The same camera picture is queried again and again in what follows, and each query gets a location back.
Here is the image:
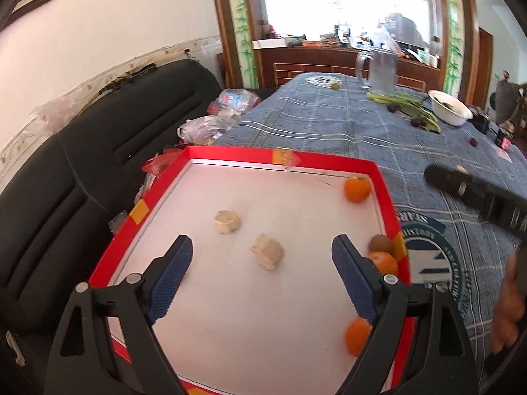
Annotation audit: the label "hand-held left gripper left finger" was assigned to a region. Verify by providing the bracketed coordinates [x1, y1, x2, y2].
[43, 234, 194, 395]

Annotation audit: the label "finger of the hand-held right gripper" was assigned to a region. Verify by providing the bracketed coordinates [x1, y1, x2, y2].
[424, 163, 487, 211]

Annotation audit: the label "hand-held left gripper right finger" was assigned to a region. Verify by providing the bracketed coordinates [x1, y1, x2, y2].
[331, 234, 480, 395]

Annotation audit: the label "orange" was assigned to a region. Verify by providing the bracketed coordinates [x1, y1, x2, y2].
[344, 175, 372, 203]
[345, 317, 374, 357]
[366, 252, 400, 277]

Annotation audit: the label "brown kiwi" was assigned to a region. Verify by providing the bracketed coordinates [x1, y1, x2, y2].
[368, 234, 395, 256]

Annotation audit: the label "red cardboard tray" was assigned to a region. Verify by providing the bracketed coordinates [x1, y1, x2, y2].
[88, 145, 412, 395]

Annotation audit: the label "person's right hand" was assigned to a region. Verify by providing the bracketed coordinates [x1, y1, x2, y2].
[490, 250, 527, 355]

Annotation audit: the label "black motor device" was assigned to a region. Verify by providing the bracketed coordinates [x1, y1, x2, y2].
[470, 106, 491, 133]

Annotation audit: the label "black cylinder with red label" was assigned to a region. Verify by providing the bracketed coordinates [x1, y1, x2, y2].
[495, 125, 513, 149]

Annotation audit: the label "white bowl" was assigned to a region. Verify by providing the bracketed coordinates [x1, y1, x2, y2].
[427, 89, 474, 126]

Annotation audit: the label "green leafy twigs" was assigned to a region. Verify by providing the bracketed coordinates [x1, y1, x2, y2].
[366, 92, 442, 133]

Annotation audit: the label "grey sack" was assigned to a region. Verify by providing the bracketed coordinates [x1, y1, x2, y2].
[495, 79, 524, 125]

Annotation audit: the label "black sofa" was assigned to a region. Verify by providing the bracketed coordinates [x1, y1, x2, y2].
[0, 60, 226, 395]

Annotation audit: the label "blue plaid tablecloth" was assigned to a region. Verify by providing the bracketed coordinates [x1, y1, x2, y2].
[213, 73, 527, 395]

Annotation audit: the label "brown wooden door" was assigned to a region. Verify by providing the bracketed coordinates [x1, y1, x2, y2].
[478, 27, 494, 108]

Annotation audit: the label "clear glass pitcher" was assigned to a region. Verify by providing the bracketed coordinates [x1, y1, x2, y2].
[354, 45, 400, 95]

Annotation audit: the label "bamboo painted panel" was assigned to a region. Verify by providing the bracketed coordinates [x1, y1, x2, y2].
[442, 0, 466, 100]
[224, 0, 259, 88]

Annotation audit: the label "white plastic bag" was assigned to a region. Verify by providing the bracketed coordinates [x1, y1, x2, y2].
[177, 114, 241, 145]

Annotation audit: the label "white tag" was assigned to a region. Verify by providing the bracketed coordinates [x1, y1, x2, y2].
[3, 330, 26, 368]

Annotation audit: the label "wooden counter partition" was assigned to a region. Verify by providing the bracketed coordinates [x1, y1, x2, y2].
[253, 45, 444, 91]

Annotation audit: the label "plastic bag with blue print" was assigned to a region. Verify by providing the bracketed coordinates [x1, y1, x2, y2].
[207, 88, 263, 117]

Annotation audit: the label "clear plastic bag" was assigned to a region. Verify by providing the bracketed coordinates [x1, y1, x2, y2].
[28, 96, 77, 133]

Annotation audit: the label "wooden sticks on sofa back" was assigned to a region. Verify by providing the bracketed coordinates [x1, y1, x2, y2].
[98, 61, 160, 92]

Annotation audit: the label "white box on counter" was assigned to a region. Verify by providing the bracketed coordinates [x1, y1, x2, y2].
[251, 37, 306, 49]

